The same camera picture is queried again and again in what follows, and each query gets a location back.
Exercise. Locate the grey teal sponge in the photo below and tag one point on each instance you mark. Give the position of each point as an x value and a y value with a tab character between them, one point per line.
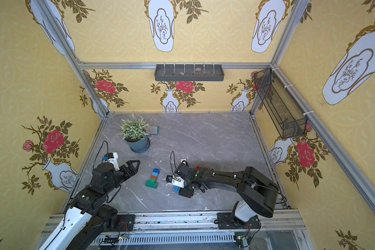
153	130

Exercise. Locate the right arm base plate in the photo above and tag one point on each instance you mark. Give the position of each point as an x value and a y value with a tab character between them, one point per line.
230	221

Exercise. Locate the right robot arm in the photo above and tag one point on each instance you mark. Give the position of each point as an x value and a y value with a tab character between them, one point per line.
259	193

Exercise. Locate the aluminium rail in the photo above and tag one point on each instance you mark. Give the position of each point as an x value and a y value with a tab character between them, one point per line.
172	227

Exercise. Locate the black wire mesh basket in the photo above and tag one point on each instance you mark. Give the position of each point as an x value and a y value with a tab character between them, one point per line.
285	113

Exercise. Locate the long green lego brick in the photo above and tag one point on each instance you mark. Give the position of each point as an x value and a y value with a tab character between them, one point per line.
152	183

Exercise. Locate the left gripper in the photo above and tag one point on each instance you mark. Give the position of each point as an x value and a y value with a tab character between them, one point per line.
120	172

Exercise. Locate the potted plant grey pot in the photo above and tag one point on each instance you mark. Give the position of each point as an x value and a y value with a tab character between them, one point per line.
135	132

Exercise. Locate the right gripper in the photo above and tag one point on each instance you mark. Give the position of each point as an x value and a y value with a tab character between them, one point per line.
185	180

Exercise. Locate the grey wall tray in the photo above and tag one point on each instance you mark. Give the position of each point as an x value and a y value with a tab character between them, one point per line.
189	72

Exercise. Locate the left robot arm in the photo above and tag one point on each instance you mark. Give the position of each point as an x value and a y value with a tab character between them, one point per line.
89	213

